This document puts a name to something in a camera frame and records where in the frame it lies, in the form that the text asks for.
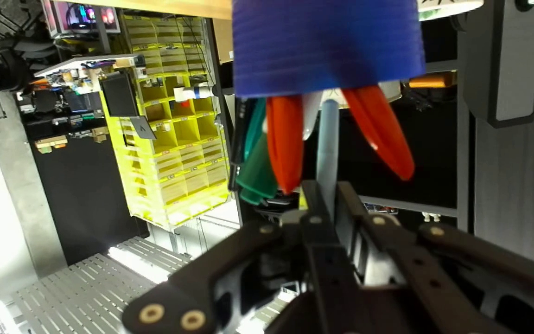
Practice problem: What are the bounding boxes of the yellow bin shelf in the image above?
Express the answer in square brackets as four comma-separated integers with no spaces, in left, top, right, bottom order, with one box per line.
[98,13,228,230]

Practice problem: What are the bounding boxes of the blue plastic pen cup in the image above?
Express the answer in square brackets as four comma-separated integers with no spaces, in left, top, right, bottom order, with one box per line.
[232,0,425,98]

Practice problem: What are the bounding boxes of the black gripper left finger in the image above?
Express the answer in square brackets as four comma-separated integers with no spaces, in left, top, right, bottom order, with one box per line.
[300,180,365,334]

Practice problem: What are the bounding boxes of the green capped marker pen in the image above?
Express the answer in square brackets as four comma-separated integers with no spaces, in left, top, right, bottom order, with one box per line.
[317,98,339,206]

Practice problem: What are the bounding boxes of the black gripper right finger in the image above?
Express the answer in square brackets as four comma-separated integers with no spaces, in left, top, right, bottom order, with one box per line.
[336,181,508,334]

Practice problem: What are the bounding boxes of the pens in blue cup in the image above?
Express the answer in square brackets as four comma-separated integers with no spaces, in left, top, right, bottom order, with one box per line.
[235,85,415,206]

